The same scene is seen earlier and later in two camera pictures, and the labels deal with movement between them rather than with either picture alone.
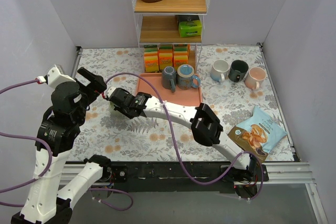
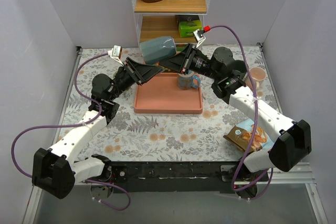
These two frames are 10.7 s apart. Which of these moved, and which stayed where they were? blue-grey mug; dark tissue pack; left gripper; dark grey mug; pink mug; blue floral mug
Moved: left gripper; blue-grey mug
Stayed: pink mug; dark grey mug; dark tissue pack; blue floral mug
